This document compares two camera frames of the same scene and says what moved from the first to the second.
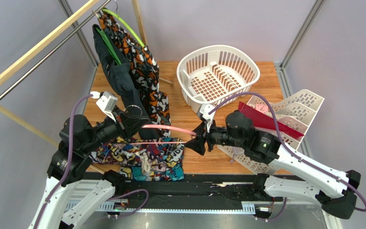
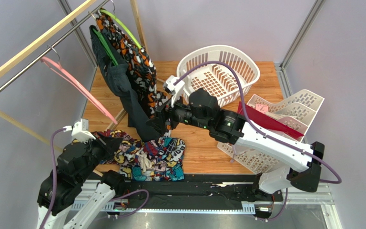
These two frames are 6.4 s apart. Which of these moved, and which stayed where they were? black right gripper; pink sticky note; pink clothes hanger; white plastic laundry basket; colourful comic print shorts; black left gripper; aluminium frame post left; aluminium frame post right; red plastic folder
Moved: pink clothes hanger; black right gripper; black left gripper
Stayed: aluminium frame post left; white plastic laundry basket; colourful comic print shorts; aluminium frame post right; pink sticky note; red plastic folder
